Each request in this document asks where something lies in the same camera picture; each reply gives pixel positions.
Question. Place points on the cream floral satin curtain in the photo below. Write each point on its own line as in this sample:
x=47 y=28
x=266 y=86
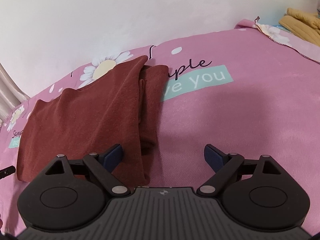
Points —
x=10 y=94

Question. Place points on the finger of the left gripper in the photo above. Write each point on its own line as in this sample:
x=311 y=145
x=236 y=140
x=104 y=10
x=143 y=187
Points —
x=7 y=171

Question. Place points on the pink floral bed sheet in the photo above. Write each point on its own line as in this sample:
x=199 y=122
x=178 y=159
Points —
x=248 y=90

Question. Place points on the dark red knit sweater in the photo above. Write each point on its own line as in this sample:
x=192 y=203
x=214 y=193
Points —
x=121 y=107

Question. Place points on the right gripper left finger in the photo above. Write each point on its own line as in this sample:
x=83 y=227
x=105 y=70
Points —
x=101 y=167

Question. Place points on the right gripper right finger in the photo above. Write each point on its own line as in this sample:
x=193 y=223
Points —
x=226 y=168

